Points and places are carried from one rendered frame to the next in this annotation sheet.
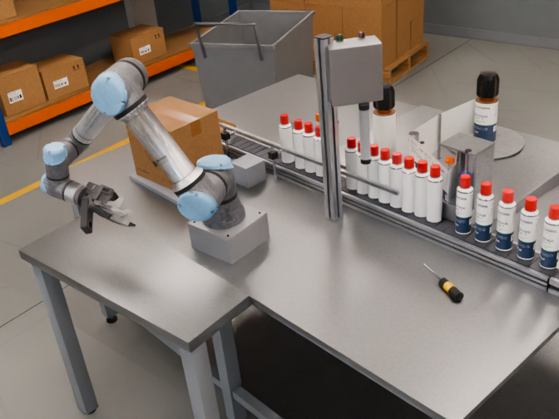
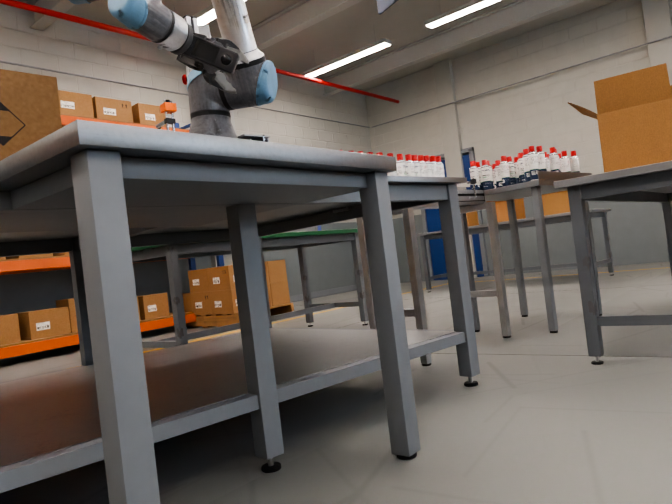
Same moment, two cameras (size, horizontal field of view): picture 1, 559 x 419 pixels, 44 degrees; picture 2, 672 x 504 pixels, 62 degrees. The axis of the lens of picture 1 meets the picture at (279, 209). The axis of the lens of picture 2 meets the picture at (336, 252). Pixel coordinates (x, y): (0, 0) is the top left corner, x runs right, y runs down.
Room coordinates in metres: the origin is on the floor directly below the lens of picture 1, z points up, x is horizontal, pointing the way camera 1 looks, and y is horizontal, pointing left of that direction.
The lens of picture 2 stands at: (1.84, 1.85, 0.56)
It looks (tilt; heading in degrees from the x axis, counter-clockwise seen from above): 1 degrees up; 267
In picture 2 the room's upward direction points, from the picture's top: 7 degrees counter-clockwise
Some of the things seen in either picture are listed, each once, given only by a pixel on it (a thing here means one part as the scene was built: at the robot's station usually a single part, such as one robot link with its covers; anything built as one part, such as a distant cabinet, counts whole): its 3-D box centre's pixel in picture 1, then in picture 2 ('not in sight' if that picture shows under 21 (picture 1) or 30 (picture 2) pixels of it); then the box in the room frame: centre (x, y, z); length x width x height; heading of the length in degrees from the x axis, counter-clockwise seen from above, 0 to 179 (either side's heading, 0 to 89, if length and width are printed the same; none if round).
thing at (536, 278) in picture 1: (352, 193); not in sight; (2.28, -0.28, 0.85); 1.65 x 0.11 x 0.05; 40
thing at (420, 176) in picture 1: (422, 188); not in sight; (2.03, -0.48, 0.98); 0.05 x 0.05 x 0.20
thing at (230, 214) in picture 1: (221, 204); (211, 131); (2.07, 0.19, 0.98); 0.15 x 0.15 x 0.10
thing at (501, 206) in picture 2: not in sight; (505, 207); (-0.72, -5.00, 0.96); 0.44 x 0.44 x 0.37; 44
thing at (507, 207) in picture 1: (506, 219); not in sight; (1.79, -0.69, 0.98); 0.05 x 0.05 x 0.20
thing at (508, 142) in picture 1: (484, 141); not in sight; (2.53, -0.85, 0.89); 0.31 x 0.31 x 0.01
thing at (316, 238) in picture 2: not in sight; (255, 292); (2.24, -2.36, 0.40); 1.90 x 0.75 x 0.80; 47
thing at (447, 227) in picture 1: (352, 191); not in sight; (2.28, -0.28, 0.86); 1.65 x 0.08 x 0.04; 40
